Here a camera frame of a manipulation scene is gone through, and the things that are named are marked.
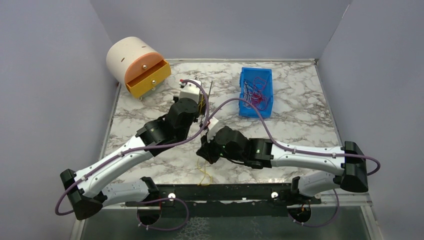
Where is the yellow cable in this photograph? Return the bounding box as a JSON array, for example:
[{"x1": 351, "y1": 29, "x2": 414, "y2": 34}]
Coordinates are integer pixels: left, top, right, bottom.
[{"x1": 196, "y1": 158, "x2": 214, "y2": 186}]

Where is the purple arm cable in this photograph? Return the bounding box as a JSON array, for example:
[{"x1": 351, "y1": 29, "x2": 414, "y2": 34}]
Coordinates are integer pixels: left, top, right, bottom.
[
  {"x1": 54, "y1": 79, "x2": 211, "y2": 232},
  {"x1": 200, "y1": 97, "x2": 381, "y2": 229}
]

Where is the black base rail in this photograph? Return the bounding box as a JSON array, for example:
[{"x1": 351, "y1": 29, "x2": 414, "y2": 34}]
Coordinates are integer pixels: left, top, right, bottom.
[{"x1": 125, "y1": 183, "x2": 321, "y2": 218}]

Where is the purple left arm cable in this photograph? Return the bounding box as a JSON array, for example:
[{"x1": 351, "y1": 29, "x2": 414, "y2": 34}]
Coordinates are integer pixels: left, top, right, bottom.
[{"x1": 54, "y1": 79, "x2": 211, "y2": 232}]

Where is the dark grey cable spool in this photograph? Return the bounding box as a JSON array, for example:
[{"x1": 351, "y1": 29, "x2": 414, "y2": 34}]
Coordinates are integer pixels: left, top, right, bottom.
[{"x1": 198, "y1": 80, "x2": 214, "y2": 124}]

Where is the blue plastic bin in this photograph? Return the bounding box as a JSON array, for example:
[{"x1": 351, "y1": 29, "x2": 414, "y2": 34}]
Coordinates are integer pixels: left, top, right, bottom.
[{"x1": 238, "y1": 66, "x2": 275, "y2": 119}]

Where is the round mini drawer cabinet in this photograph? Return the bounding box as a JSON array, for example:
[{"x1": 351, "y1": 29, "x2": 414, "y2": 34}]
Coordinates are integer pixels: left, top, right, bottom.
[{"x1": 105, "y1": 36, "x2": 171, "y2": 99}]

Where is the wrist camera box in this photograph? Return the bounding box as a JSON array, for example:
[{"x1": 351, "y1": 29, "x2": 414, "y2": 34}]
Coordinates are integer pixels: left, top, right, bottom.
[
  {"x1": 205, "y1": 117, "x2": 219, "y2": 139},
  {"x1": 178, "y1": 79, "x2": 202, "y2": 104}
]

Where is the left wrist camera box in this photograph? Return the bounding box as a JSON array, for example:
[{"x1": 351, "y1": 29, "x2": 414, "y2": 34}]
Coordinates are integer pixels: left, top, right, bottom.
[{"x1": 178, "y1": 79, "x2": 202, "y2": 104}]

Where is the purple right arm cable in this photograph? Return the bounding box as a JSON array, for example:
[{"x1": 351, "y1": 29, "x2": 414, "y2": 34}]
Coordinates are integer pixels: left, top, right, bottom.
[{"x1": 200, "y1": 97, "x2": 381, "y2": 229}]

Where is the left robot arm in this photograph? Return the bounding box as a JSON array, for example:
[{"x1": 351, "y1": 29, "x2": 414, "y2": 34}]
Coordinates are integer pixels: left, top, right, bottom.
[{"x1": 55, "y1": 97, "x2": 199, "y2": 220}]

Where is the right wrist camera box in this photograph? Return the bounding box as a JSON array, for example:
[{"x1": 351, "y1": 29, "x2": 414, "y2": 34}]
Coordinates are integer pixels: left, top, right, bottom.
[{"x1": 205, "y1": 117, "x2": 219, "y2": 139}]

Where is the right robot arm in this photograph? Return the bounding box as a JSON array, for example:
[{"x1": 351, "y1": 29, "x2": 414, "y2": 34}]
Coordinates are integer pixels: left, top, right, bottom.
[{"x1": 196, "y1": 126, "x2": 369, "y2": 198}]

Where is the red cable bundle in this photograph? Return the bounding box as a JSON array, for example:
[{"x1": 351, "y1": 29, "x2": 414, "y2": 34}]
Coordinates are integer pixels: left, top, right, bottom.
[{"x1": 243, "y1": 76, "x2": 271, "y2": 111}]

